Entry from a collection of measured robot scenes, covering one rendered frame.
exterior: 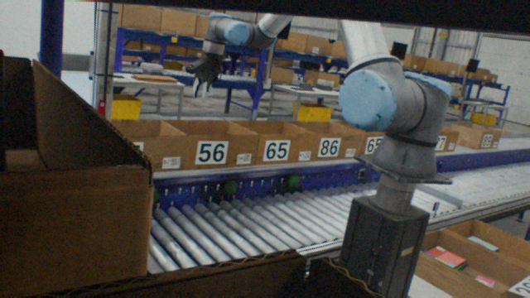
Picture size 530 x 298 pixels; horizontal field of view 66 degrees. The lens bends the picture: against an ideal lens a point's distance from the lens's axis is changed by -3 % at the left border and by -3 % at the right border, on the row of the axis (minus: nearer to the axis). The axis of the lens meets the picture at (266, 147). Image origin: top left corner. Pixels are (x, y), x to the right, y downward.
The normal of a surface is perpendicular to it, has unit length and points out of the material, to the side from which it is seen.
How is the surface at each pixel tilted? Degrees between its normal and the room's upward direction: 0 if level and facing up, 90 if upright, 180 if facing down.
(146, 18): 90
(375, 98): 91
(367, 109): 91
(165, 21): 90
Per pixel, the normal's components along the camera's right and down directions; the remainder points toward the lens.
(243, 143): 0.60, 0.29
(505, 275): -0.78, 0.02
